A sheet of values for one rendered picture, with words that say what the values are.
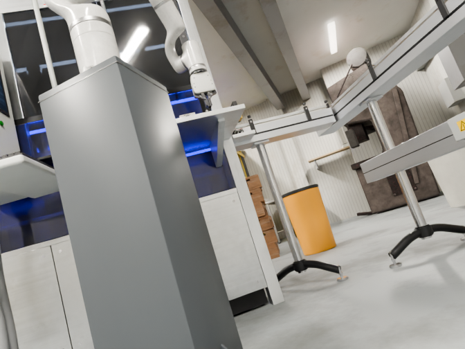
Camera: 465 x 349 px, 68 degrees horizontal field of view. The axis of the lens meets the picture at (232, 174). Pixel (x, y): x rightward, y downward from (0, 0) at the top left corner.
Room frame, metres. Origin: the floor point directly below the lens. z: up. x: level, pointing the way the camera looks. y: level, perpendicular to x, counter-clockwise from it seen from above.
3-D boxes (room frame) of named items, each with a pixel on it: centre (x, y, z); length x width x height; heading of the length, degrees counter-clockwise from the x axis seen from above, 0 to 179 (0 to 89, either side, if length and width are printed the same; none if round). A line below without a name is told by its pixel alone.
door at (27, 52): (1.62, 0.66, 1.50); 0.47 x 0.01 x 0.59; 104
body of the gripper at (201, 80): (1.53, 0.01, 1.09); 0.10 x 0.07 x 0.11; 104
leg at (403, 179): (1.81, -0.83, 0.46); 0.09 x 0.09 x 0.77; 14
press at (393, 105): (6.51, -2.77, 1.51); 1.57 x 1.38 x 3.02; 74
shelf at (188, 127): (1.54, 0.26, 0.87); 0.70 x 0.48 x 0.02; 104
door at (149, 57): (1.73, 0.22, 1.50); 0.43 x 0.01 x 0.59; 104
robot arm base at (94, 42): (0.91, 0.27, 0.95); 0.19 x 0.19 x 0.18
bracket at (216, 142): (1.59, 0.01, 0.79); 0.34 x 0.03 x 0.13; 14
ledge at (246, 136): (1.86, -0.11, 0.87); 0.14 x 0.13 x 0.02; 14
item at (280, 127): (2.02, -0.35, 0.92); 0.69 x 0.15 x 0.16; 104
